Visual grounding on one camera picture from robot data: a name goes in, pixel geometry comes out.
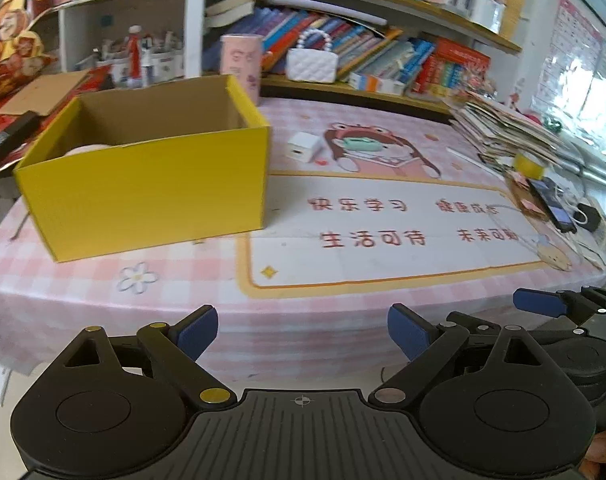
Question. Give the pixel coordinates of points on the white shelf unit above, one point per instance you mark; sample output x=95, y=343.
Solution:
x=123, y=10

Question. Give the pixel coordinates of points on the stack of paper cards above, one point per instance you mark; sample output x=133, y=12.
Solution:
x=508, y=130

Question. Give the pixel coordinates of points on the pink plush toy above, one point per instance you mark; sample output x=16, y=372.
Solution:
x=90, y=150

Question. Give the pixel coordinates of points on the yellow cardboard box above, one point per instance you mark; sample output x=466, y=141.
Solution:
x=148, y=195

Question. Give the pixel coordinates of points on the long black box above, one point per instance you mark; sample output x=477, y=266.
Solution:
x=8, y=140

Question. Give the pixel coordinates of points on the white storage box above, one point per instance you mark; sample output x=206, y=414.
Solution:
x=488, y=15

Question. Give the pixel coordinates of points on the green ribbon ball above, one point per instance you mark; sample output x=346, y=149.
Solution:
x=552, y=123

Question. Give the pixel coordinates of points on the black power adapter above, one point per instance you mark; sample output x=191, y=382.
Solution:
x=588, y=217

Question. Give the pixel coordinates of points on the pink wall poster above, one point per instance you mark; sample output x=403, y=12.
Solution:
x=568, y=45

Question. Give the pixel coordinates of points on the row of colourful books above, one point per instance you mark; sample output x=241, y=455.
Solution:
x=383, y=60

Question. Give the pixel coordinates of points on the group of white pen holders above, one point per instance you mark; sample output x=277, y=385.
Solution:
x=163, y=57

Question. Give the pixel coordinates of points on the red bottle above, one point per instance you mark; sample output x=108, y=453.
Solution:
x=134, y=55

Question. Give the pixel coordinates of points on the pink cylinder container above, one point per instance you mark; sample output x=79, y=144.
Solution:
x=240, y=60

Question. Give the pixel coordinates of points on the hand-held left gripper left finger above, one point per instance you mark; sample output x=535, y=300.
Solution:
x=200, y=331

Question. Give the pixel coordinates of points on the white stick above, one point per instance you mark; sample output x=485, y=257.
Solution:
x=465, y=155

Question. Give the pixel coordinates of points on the brown patterned card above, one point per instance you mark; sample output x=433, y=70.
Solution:
x=520, y=197

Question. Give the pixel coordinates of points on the pink checked printed tablecloth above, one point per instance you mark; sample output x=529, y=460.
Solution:
x=108, y=305

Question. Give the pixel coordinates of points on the wooden bookshelf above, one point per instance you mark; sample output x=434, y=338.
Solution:
x=515, y=10

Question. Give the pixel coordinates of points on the white charger cube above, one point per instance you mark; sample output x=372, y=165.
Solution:
x=303, y=147

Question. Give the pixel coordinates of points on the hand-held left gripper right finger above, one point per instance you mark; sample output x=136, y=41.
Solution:
x=408, y=332

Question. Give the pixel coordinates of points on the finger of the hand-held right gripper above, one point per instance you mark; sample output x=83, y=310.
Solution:
x=475, y=321
x=538, y=302

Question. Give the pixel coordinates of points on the stack of thick books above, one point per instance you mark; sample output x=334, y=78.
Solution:
x=233, y=5

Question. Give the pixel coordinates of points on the white quilted beaded handbag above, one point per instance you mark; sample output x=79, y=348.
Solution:
x=313, y=65

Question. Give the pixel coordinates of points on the yellow tape roll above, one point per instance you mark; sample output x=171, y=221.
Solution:
x=528, y=164

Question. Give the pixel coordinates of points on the black smartphone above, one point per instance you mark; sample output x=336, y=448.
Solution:
x=553, y=205

